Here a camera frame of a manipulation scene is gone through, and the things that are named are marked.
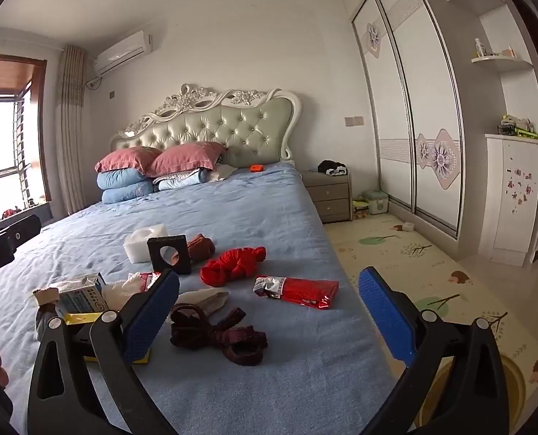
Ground white cabinet with stickers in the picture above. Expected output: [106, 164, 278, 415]
[477, 133, 538, 267]

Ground maroon cloth strips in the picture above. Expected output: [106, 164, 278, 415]
[169, 303, 268, 367]

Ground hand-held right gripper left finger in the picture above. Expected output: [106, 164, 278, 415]
[28, 269, 181, 435]

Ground grey nightstand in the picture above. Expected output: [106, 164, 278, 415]
[300, 170, 353, 224]

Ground white air conditioner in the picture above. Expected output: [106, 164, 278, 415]
[92, 30, 154, 76]

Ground red cloth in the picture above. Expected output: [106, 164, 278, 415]
[200, 246, 268, 287]

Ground black foam square with hole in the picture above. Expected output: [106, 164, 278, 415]
[147, 234, 192, 276]

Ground pink pillow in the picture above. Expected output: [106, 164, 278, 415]
[95, 146, 163, 174]
[144, 141, 228, 177]

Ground red snack packet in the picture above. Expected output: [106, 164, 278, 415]
[253, 275, 340, 310]

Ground black clothes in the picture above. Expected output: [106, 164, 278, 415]
[318, 160, 349, 177]

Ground white sliding-door wardrobe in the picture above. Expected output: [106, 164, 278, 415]
[339, 0, 467, 239]

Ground light blue folded quilt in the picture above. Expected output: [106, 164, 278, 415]
[102, 183, 156, 204]
[97, 169, 155, 191]

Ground yellow round bin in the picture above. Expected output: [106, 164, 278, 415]
[414, 354, 529, 431]

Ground tufted green white headboard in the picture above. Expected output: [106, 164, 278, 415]
[111, 84, 302, 168]

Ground beige curtain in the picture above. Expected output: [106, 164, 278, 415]
[56, 45, 88, 216]

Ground yellow box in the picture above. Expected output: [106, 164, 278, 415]
[65, 312, 154, 365]

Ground white plastic bag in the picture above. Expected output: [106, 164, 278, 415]
[102, 272, 149, 311]

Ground blue white carton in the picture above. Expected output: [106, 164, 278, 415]
[46, 273, 107, 314]

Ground green toy pile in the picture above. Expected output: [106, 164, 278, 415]
[497, 115, 538, 141]

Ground white foam block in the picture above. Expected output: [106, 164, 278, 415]
[124, 224, 169, 264]

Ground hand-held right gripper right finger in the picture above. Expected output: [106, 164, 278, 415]
[358, 266, 510, 435]

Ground small red wrapper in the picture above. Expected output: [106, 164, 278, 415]
[139, 271, 163, 293]

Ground window with brown frame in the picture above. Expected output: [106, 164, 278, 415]
[0, 54, 52, 218]

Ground green white storage box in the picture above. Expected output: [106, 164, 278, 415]
[363, 189, 390, 215]

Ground patterned grey-blue folded quilt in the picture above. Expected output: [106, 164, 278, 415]
[153, 167, 219, 192]

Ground beige paper bag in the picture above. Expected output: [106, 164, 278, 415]
[176, 287, 230, 318]

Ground yellow green toys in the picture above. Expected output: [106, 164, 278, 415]
[351, 195, 371, 220]

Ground patterned play mat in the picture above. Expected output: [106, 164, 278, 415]
[325, 213, 538, 418]

